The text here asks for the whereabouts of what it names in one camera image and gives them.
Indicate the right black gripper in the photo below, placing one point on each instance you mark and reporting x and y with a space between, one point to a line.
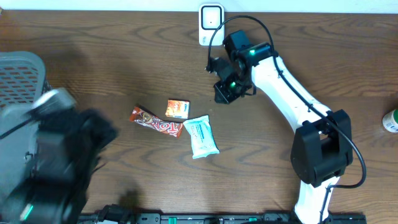
226 94

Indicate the orange tissue pack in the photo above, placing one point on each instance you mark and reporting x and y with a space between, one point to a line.
177 109

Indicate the teal wet wipes pack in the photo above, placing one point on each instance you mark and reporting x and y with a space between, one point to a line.
202 140

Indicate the red chocolate bar wrapper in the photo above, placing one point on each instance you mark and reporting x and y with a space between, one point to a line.
149 120

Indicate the green lid seasoning jar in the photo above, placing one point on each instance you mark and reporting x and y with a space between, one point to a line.
389 121

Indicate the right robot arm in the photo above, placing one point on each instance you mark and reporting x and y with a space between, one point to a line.
321 150

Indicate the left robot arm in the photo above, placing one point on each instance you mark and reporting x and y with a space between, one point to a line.
56 179

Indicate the white barcode scanner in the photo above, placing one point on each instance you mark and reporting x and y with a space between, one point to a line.
210 17

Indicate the grey plastic mesh basket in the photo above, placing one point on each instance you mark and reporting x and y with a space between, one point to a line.
23 78

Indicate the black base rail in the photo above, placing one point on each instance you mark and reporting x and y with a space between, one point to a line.
155 218

